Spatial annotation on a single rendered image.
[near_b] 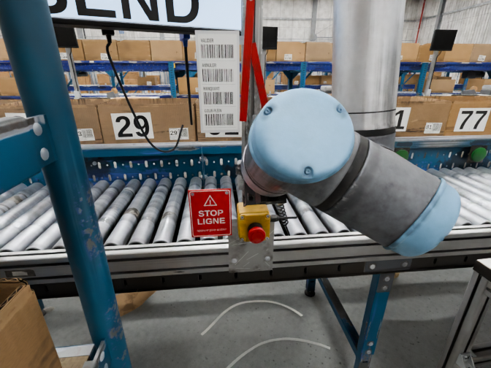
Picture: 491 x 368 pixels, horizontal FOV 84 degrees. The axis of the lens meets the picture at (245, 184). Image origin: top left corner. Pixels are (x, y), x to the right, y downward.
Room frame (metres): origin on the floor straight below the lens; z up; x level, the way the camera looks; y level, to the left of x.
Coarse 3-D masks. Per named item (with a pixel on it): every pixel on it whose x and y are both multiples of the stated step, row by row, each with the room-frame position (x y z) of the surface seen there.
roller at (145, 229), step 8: (160, 184) 1.03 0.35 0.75; (168, 184) 1.05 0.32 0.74; (160, 192) 0.95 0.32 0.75; (168, 192) 1.02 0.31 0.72; (152, 200) 0.88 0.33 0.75; (160, 200) 0.89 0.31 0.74; (152, 208) 0.82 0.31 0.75; (160, 208) 0.85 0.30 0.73; (144, 216) 0.76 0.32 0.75; (152, 216) 0.77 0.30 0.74; (144, 224) 0.71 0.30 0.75; (152, 224) 0.73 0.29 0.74; (136, 232) 0.67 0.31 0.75; (144, 232) 0.67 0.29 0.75; (152, 232) 0.71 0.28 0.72; (136, 240) 0.63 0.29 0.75; (144, 240) 0.64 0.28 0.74
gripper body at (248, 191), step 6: (246, 186) 0.43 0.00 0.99; (246, 192) 0.42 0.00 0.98; (252, 192) 0.42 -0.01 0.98; (246, 198) 0.42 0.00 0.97; (252, 198) 0.45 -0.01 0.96; (258, 198) 0.39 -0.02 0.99; (264, 198) 0.37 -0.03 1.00; (270, 198) 0.37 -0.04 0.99; (276, 198) 0.37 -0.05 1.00; (282, 198) 0.37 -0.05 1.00; (246, 204) 0.41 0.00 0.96; (252, 204) 0.41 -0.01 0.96
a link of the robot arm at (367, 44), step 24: (336, 0) 0.41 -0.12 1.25; (360, 0) 0.38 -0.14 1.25; (384, 0) 0.37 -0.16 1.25; (336, 24) 0.41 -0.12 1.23; (360, 24) 0.38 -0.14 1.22; (384, 24) 0.37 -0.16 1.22; (336, 48) 0.40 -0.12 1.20; (360, 48) 0.37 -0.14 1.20; (384, 48) 0.37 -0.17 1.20; (336, 72) 0.40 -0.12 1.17; (360, 72) 0.37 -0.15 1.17; (384, 72) 0.37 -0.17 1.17; (336, 96) 0.40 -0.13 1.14; (360, 96) 0.37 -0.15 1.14; (384, 96) 0.37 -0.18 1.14; (360, 120) 0.37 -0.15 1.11; (384, 120) 0.37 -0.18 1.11; (384, 144) 0.36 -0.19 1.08
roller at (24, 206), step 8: (40, 192) 0.95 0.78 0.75; (24, 200) 0.88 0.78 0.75; (32, 200) 0.89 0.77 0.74; (40, 200) 0.92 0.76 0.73; (16, 208) 0.82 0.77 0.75; (24, 208) 0.84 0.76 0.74; (0, 216) 0.76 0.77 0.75; (8, 216) 0.77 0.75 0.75; (16, 216) 0.79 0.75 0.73; (0, 224) 0.72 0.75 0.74; (8, 224) 0.75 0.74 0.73
